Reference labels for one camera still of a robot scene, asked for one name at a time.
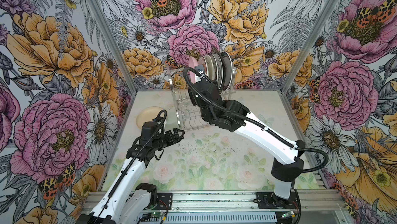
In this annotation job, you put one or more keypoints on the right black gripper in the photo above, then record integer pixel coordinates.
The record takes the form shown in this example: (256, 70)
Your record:
(192, 91)

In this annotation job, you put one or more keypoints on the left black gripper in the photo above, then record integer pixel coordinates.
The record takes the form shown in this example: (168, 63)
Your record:
(171, 140)

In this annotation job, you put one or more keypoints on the chrome wire dish rack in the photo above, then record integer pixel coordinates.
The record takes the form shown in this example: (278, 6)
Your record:
(202, 76)

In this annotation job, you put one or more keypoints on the white plate black rim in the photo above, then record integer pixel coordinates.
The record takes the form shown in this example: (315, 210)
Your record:
(219, 72)

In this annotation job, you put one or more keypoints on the white plate with black drawing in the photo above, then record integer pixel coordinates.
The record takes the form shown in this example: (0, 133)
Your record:
(210, 70)

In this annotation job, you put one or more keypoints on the white plate green red rim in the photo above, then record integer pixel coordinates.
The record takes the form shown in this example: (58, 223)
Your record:
(227, 70)

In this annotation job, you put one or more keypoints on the white plate red characters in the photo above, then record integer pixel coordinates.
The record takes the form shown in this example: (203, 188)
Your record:
(215, 66)

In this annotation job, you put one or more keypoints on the cream round plate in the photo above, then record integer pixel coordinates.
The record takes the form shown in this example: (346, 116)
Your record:
(147, 115)

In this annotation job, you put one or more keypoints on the white plate orange sunburst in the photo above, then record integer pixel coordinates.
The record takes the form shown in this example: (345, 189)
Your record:
(202, 65)

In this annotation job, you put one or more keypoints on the pink round plate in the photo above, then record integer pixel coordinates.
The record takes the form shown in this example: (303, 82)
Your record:
(193, 63)

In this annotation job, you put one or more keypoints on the black square floral plate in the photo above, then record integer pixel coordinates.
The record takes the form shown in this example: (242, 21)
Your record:
(217, 52)

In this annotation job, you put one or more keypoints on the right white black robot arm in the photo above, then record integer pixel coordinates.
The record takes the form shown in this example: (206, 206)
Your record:
(287, 164)

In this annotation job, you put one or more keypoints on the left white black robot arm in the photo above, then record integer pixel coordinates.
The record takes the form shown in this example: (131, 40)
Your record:
(124, 201)

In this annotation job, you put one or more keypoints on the green circuit board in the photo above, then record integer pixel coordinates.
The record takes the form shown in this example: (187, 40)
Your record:
(154, 215)

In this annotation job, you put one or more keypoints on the white vented panel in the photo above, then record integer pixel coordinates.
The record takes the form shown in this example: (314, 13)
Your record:
(214, 218)

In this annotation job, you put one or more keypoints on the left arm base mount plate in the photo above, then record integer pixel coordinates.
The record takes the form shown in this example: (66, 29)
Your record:
(164, 202)

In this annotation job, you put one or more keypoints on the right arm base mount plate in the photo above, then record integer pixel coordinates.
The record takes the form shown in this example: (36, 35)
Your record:
(263, 199)

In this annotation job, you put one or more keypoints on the aluminium front rail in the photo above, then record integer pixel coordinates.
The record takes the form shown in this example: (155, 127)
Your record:
(227, 201)

